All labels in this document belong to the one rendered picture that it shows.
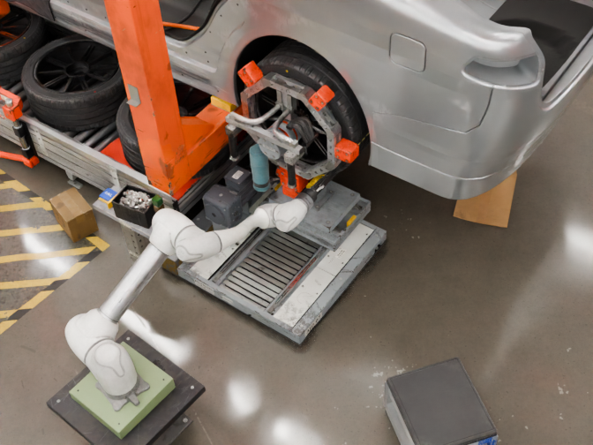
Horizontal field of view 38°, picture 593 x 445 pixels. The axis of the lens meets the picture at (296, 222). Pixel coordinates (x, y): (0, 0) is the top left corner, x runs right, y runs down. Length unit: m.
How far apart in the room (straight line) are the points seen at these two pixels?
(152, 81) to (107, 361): 1.23
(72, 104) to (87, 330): 1.69
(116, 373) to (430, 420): 1.33
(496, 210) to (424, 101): 1.45
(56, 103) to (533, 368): 2.95
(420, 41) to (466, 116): 0.36
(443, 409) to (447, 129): 1.18
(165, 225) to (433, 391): 1.36
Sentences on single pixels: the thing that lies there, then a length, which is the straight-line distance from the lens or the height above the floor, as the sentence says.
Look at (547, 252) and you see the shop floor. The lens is 4.82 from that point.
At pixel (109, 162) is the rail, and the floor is 0.39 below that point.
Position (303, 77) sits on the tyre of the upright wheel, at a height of 1.14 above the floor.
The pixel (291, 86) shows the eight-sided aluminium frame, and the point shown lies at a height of 1.12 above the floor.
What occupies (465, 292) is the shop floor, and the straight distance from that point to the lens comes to 4.57.
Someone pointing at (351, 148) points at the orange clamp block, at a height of 0.88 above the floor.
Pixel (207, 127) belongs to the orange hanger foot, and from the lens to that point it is 4.40.
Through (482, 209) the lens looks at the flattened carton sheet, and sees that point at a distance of 4.95.
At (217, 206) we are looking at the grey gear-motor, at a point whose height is 0.39.
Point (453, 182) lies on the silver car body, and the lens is 3.87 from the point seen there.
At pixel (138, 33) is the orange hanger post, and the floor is 1.50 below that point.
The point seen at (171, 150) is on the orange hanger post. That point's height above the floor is 0.79.
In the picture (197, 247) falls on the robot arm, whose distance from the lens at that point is 3.63.
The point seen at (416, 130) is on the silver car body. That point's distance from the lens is 3.78.
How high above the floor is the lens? 3.60
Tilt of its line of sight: 48 degrees down
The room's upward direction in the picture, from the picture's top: 4 degrees counter-clockwise
